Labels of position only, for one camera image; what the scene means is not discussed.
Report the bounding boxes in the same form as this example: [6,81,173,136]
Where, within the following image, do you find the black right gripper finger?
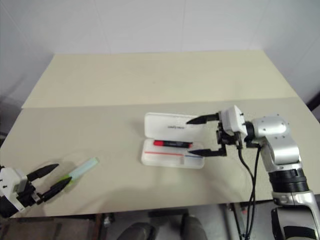
[187,144,228,159]
[185,112,223,126]

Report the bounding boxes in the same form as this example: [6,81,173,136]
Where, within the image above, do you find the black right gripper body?
[215,120,244,149]

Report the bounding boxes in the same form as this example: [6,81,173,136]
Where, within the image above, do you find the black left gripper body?
[15,184,43,208]

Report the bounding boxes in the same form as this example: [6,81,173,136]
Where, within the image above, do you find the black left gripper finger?
[26,163,60,187]
[36,176,73,204]

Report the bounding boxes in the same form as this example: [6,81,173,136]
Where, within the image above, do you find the red and black marker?
[152,140,194,149]

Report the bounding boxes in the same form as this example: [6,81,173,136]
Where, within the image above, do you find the green marker with clear cap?
[58,156,101,189]

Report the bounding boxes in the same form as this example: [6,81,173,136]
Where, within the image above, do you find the white translucent pencil case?
[140,112,221,171]

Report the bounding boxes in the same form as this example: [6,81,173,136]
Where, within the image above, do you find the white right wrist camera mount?
[220,104,248,139]

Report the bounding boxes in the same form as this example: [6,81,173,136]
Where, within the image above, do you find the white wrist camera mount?
[0,166,28,214]
[220,104,248,139]

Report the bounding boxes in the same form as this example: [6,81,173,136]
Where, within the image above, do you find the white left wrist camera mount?
[0,166,28,214]

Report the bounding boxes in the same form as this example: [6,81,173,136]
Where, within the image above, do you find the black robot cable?
[237,146,257,238]
[246,146,262,238]

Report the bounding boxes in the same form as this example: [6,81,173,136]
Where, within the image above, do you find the metal table frame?
[223,201,250,240]

